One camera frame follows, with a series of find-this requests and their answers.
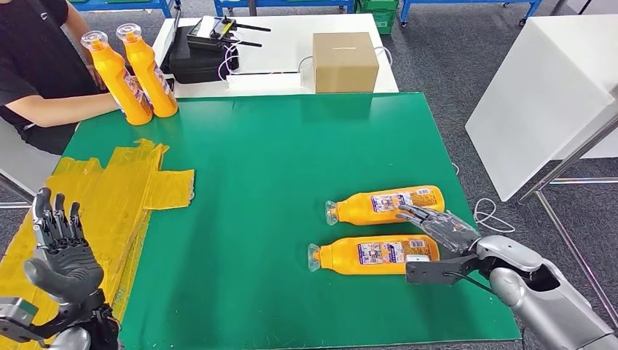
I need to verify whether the large white table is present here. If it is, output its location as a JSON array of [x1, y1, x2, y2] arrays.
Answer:
[[465, 14, 618, 203]]

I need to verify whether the brown cardboard box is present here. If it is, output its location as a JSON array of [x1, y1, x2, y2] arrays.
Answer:
[[312, 31, 380, 94]]

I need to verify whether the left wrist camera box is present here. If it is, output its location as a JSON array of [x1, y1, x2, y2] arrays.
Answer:
[[0, 297, 41, 345]]

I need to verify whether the person's left hand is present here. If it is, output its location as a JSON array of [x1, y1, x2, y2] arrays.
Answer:
[[85, 61, 108, 93]]

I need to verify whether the black remote controller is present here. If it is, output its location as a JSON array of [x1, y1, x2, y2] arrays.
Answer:
[[186, 15, 273, 52]]

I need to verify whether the orange bottle with clear cap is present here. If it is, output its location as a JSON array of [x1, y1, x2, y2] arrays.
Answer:
[[80, 30, 154, 127], [307, 234, 441, 276], [115, 23, 179, 119], [324, 185, 446, 227]]

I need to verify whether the person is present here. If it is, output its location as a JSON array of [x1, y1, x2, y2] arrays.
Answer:
[[0, 0, 122, 157]]

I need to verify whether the green plastic crate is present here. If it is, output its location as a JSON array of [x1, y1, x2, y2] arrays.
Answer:
[[357, 0, 401, 12], [370, 8, 399, 35]]

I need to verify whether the blue metal rack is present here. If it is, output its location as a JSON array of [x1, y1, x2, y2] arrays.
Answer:
[[399, 0, 543, 26], [72, 0, 176, 18], [213, 0, 357, 16]]

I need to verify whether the black carry case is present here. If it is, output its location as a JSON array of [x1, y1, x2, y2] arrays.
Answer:
[[168, 25, 240, 85]]

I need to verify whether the green table mat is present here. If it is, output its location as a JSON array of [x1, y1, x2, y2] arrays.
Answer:
[[63, 91, 521, 349]]

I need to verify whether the pale grey bench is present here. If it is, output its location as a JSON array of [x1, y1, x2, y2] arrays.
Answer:
[[0, 118, 63, 204]]

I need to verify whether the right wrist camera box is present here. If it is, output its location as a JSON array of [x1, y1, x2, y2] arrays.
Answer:
[[404, 254, 480, 287]]

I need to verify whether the yellow taped film patch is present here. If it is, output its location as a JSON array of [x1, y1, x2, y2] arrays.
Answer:
[[0, 139, 196, 350]]

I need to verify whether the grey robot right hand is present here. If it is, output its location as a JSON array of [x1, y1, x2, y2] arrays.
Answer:
[[396, 204, 482, 254]]

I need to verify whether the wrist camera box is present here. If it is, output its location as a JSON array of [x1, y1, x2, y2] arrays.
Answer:
[[0, 297, 41, 345], [404, 254, 480, 287]]

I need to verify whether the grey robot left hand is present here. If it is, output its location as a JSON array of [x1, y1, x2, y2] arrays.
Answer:
[[24, 187, 105, 306]]

